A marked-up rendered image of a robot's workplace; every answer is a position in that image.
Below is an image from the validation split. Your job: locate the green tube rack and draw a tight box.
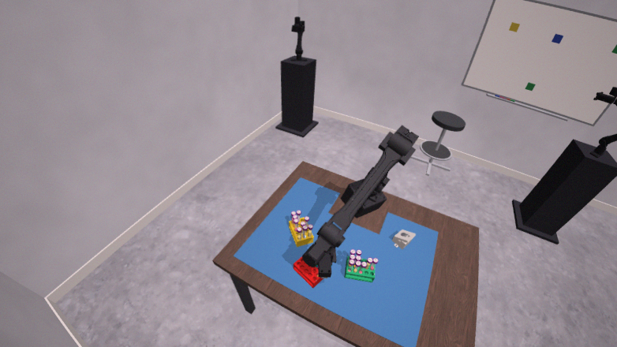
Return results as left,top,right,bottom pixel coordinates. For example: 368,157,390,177
345,256,376,282

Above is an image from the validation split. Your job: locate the red rack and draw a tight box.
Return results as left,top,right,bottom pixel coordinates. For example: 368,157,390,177
294,257,323,288

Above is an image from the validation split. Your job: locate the blue bench mat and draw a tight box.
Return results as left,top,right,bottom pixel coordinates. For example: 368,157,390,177
234,177,438,347

